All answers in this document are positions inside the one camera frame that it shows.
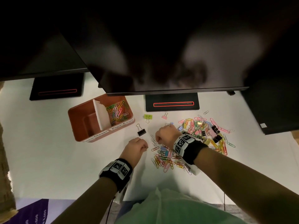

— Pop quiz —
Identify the black side monitor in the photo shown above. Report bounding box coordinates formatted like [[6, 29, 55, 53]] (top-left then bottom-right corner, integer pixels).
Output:
[[0, 27, 90, 82]]

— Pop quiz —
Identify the person's left forearm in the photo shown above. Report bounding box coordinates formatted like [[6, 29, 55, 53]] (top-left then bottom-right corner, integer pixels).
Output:
[[50, 177, 118, 224]]

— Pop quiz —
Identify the brown cardboard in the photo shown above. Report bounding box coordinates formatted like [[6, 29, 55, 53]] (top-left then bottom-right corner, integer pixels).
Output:
[[0, 81, 19, 218]]

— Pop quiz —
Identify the white box label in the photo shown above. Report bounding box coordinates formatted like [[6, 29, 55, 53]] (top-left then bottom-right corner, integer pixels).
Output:
[[109, 118, 135, 131], [82, 130, 109, 143]]

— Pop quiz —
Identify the green shirt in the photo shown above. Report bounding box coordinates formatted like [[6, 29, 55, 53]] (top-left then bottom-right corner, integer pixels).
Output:
[[114, 187, 248, 224]]

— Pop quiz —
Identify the large black monitor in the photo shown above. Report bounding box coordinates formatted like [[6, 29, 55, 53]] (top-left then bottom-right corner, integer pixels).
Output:
[[59, 0, 299, 96]]

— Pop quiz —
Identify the black left wrist band with markers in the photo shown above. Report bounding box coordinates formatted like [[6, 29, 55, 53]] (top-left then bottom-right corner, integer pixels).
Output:
[[99, 158, 134, 204]]

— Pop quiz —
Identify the black binder clip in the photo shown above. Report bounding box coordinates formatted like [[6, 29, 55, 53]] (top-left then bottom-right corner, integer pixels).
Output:
[[136, 124, 147, 137]]

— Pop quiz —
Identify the black wrist band with markers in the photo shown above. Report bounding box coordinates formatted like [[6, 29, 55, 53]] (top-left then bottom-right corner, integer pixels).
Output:
[[172, 133, 209, 176], [99, 158, 134, 204]]

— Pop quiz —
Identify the pile of paper clips in box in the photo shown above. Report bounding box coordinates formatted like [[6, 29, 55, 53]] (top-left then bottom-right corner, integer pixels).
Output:
[[106, 100, 130, 125]]

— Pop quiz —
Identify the person's right forearm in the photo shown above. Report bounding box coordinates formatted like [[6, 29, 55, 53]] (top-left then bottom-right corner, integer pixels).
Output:
[[193, 147, 299, 224]]

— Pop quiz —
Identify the person's left hand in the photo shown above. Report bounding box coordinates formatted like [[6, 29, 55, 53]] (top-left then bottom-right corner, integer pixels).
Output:
[[119, 137, 148, 168]]

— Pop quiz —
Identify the white box divider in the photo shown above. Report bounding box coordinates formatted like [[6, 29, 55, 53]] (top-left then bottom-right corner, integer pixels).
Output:
[[93, 99, 112, 131]]

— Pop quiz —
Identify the pile of colourful clips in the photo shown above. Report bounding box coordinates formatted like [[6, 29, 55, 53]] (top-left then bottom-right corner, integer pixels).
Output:
[[150, 117, 236, 176]]

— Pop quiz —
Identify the purple printed sheet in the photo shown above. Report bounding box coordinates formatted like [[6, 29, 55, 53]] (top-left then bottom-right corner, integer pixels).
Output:
[[3, 199, 50, 224]]

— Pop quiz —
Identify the black right wrist band with markers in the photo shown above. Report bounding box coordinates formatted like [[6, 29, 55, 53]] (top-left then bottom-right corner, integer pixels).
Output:
[[172, 133, 209, 176]]

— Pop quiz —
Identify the person's right hand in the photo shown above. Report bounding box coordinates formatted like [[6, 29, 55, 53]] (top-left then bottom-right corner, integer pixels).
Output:
[[155, 125, 183, 150]]

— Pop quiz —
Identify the thin black cable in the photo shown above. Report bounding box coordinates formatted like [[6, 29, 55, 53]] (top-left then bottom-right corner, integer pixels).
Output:
[[107, 196, 116, 224]]

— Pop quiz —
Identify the black monitor base red outline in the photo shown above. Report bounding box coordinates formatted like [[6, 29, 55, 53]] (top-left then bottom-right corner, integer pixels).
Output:
[[145, 92, 200, 112], [29, 72, 85, 101]]

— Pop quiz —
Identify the orange organizer box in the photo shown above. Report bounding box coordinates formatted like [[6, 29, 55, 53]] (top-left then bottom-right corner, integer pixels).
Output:
[[68, 94, 136, 143]]

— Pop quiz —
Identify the black monitor with sticker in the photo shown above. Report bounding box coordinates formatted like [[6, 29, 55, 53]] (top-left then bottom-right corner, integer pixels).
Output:
[[241, 75, 299, 135]]

